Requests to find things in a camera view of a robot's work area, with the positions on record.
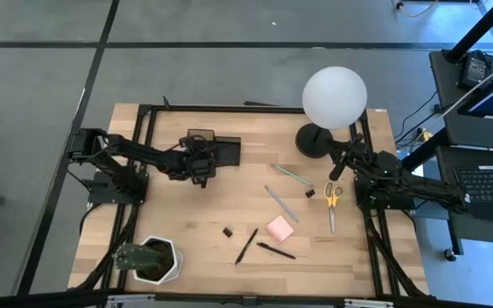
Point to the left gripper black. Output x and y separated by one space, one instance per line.
199 158

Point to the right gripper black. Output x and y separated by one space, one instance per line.
358 152

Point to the black binder clip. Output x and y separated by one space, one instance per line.
227 232
310 193

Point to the teal pencil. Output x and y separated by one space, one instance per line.
292 175

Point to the black pen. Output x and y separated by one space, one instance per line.
276 250
246 246

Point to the pale pink sticky note pad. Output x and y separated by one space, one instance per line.
280 229

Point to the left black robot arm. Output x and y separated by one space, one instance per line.
144 154

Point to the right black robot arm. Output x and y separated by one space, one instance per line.
422 186

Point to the black mesh desk organizer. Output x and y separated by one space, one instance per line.
228 149

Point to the white globe table lamp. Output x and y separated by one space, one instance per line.
334 98

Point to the white hexagonal plant pot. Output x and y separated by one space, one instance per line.
174 267

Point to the yellow plug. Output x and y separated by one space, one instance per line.
425 134

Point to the green cactus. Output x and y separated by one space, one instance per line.
137 257

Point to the black side desk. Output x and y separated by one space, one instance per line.
447 107

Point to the black caster wheel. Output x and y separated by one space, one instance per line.
449 254

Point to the black keyboard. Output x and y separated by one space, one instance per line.
490 188

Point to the black keyboard desk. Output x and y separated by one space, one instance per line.
486 233

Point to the black power adapter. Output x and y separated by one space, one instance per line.
475 68

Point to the black and silver beam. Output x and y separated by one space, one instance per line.
58 299

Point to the black aluminium table frame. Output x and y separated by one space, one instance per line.
229 108

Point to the black diagonal post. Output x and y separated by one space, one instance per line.
482 27

